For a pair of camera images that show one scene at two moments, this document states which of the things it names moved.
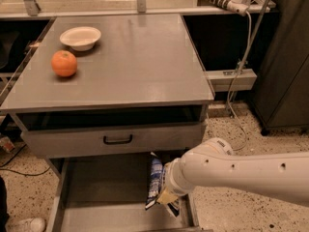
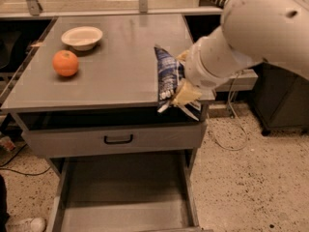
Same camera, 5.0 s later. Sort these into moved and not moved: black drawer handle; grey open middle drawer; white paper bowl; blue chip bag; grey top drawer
Moved: blue chip bag
Not moved: grey top drawer; black drawer handle; white paper bowl; grey open middle drawer
